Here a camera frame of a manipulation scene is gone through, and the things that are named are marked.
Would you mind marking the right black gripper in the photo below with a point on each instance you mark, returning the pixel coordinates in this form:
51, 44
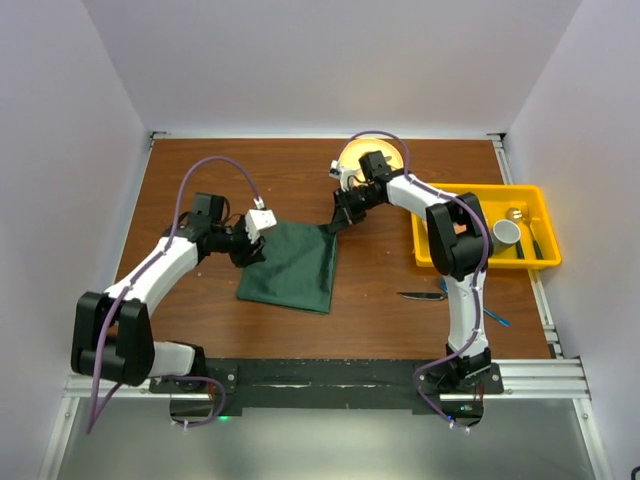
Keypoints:
344, 214

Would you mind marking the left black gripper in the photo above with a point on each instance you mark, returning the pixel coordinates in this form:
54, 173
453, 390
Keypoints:
250, 253

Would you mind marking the dark green cloth napkin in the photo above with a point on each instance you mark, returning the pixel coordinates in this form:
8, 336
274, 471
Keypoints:
298, 271

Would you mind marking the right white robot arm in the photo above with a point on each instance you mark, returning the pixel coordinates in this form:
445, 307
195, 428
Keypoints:
459, 246

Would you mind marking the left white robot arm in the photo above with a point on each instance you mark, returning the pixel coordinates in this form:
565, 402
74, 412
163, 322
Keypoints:
112, 338

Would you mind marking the yellow round plate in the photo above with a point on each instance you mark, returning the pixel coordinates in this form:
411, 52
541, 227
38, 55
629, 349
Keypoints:
354, 150

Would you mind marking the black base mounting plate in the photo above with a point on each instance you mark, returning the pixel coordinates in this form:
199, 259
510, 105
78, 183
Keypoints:
350, 384

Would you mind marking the grey mug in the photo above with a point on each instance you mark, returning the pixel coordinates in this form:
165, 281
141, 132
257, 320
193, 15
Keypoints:
505, 234

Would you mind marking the gold spoon in bin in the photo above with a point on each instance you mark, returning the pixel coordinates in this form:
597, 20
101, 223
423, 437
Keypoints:
521, 215

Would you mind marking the yellow plastic bin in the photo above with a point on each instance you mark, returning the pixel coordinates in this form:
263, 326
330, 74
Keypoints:
495, 201

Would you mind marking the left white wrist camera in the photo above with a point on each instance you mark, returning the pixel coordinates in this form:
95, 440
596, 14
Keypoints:
259, 220

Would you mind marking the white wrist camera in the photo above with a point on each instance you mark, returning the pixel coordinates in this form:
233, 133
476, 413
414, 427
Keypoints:
259, 220
346, 176

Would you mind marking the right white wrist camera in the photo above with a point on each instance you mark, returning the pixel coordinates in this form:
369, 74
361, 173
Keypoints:
346, 176

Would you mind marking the dark handled utensil in bin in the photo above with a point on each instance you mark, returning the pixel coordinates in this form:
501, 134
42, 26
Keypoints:
536, 246

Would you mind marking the aluminium frame rail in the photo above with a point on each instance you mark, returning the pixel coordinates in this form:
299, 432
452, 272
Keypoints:
521, 379

